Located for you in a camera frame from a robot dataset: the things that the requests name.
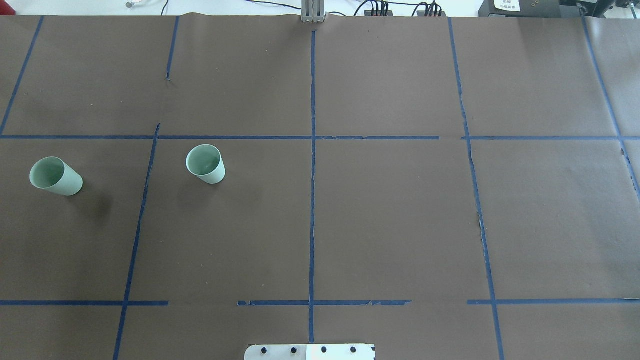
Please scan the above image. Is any light green cup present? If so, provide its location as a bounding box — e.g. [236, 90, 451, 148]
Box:
[29, 156, 83, 197]
[185, 144, 226, 185]

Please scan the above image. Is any brown paper table cover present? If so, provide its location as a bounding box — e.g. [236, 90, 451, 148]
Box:
[1, 14, 639, 360]

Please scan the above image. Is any black power strip left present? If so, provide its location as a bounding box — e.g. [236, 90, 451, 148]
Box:
[363, 6, 394, 18]

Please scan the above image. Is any black power strip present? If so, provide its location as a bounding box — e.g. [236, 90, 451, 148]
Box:
[423, 4, 444, 18]
[363, 6, 394, 18]

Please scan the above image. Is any black power strip right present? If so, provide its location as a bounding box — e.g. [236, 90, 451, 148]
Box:
[423, 4, 444, 18]

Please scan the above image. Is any black box with label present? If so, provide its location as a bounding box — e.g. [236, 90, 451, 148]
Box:
[478, 0, 562, 18]

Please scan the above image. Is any grey aluminium camera post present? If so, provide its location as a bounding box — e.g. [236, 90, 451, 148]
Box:
[301, 0, 327, 23]

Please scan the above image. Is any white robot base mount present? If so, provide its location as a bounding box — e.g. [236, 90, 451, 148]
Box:
[244, 343, 377, 360]

